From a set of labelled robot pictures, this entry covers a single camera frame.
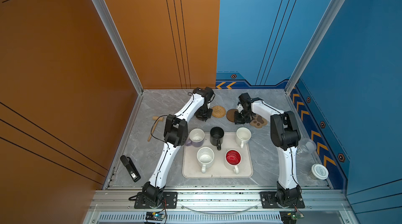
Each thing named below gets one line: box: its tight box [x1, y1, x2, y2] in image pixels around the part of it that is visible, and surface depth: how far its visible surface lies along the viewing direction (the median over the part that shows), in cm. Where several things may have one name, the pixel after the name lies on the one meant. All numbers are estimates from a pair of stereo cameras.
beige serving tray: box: [182, 131, 254, 179], surface depth 84 cm
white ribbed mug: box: [196, 146, 215, 174], surface depth 82 cm
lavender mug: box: [185, 128, 206, 148], surface depth 89 cm
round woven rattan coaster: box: [211, 105, 227, 119], surface depth 108 cm
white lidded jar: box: [309, 163, 329, 181], surface depth 77 cm
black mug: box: [209, 126, 225, 151], surface depth 89 cm
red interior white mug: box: [225, 149, 242, 175], surface depth 81 cm
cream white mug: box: [235, 126, 252, 149], surface depth 89 cm
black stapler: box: [119, 154, 142, 183], surface depth 82 cm
